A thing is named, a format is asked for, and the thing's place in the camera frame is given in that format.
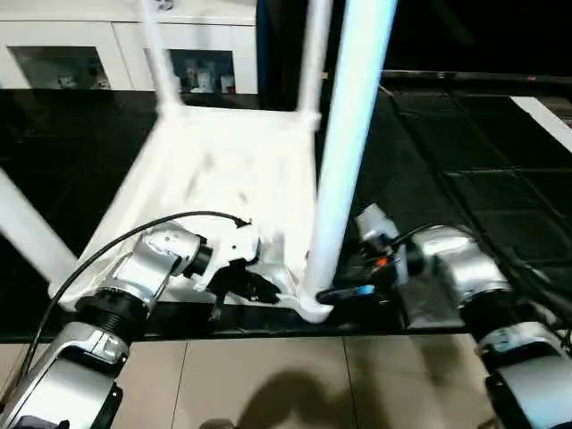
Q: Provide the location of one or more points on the white plastic table top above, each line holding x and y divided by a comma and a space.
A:
201, 156

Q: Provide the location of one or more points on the white plastic table leg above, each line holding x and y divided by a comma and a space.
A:
31, 228
163, 58
313, 58
353, 111

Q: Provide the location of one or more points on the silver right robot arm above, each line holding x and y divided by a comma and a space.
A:
465, 268

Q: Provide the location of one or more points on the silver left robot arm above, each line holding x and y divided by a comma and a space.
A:
147, 263

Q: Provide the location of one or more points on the black work mat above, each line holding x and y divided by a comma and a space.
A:
447, 179

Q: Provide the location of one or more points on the white canister red base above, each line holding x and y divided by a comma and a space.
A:
227, 84

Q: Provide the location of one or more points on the white flat strip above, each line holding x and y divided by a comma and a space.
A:
545, 120

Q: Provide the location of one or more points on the white glass-door cabinet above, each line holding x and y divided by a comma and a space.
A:
89, 36

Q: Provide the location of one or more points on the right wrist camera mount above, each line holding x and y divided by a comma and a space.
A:
377, 221

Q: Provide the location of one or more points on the black metal rail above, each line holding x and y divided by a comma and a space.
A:
482, 77

